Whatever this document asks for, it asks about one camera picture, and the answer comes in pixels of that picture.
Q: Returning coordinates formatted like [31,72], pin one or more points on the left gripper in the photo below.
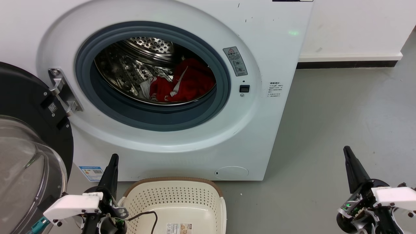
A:
[113,217]

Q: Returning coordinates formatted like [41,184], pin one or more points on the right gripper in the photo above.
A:
[357,214]

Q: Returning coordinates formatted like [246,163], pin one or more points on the red and white garment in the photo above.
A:
[195,81]

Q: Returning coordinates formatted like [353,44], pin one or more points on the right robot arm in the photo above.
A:
[386,224]

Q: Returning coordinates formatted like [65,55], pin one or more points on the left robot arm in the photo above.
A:
[89,227]

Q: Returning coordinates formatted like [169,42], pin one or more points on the cream perforated laundry basket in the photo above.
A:
[175,198]

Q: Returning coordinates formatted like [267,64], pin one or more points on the stainless steel washing machine drum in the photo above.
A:
[130,65]

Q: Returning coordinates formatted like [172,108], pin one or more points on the black washer door with glass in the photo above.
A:
[22,97]

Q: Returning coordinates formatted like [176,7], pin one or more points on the blue energy label sticker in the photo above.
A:
[91,173]

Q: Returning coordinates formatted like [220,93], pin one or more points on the grey rubber door gasket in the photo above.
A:
[146,117]

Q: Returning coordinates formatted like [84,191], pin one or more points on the white front-load washing machine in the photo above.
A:
[182,156]

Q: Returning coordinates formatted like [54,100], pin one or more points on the white QR code sticker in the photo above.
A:
[52,108]

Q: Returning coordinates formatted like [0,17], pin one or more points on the metal door hinge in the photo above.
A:
[65,94]

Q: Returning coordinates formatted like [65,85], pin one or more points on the small white text label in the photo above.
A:
[275,89]

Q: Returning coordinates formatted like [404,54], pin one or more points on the round white filter cover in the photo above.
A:
[231,173]

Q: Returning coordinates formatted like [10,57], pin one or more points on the black door latch socket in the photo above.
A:
[244,88]

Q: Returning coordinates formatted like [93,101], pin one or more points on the grey warning sticker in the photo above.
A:
[235,61]

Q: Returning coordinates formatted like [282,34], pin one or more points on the black control panel strip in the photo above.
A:
[292,0]

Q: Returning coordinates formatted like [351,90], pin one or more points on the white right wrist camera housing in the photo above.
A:
[396,196]

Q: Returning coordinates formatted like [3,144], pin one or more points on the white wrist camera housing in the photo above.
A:
[396,196]
[73,205]

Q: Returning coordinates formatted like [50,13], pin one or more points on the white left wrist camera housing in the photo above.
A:
[73,205]

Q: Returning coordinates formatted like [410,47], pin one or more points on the black wall baseboard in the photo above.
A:
[344,64]

